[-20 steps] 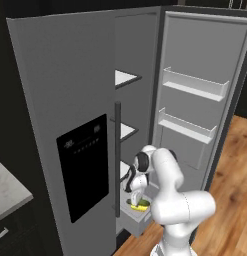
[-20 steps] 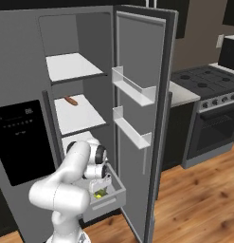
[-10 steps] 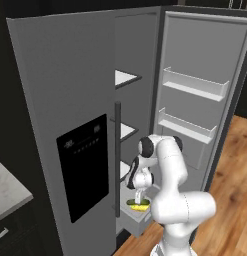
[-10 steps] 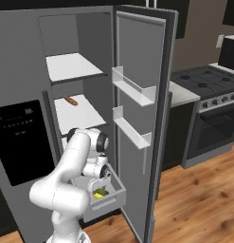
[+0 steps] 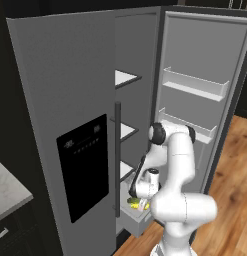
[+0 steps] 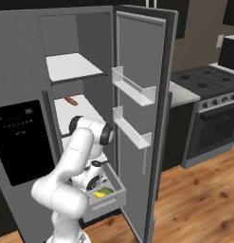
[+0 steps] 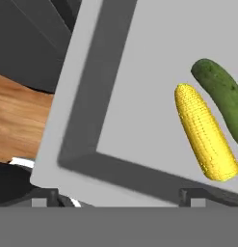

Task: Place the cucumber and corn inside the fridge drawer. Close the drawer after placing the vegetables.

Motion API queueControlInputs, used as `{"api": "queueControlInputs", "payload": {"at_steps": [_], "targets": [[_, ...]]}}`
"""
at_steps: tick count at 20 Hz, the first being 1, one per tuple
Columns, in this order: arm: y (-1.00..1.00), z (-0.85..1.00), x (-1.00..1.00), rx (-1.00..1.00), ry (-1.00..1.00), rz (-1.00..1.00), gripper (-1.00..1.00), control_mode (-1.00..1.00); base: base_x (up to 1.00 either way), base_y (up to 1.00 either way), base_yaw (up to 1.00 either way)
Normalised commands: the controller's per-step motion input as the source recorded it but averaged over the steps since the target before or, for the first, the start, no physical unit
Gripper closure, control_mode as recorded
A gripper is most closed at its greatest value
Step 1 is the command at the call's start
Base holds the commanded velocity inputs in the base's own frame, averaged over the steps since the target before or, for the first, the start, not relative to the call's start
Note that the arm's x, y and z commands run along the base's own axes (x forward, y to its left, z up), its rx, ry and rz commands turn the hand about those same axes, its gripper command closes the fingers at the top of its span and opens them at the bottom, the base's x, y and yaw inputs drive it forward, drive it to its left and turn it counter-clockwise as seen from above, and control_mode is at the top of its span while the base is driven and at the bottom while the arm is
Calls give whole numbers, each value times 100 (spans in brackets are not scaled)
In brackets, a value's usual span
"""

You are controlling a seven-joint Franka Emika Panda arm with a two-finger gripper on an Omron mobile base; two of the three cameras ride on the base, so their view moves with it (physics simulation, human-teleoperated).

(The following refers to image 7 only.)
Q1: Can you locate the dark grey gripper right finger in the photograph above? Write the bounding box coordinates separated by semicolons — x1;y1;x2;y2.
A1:
177;187;238;208

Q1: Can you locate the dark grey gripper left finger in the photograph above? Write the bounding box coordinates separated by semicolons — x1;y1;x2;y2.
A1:
4;188;65;208

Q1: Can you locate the yellow corn cob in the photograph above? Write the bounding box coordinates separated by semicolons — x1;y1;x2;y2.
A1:
173;82;238;182

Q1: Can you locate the green cucumber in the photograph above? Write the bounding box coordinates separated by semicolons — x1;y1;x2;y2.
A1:
190;58;238;148

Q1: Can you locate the black round object white rim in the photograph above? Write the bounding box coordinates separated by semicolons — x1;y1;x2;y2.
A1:
0;156;82;208

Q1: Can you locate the light grey rimmed tray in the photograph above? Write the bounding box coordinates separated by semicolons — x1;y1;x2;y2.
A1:
29;0;238;208

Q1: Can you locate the dark grey cupboard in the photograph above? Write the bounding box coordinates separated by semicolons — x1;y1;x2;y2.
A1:
0;0;84;95

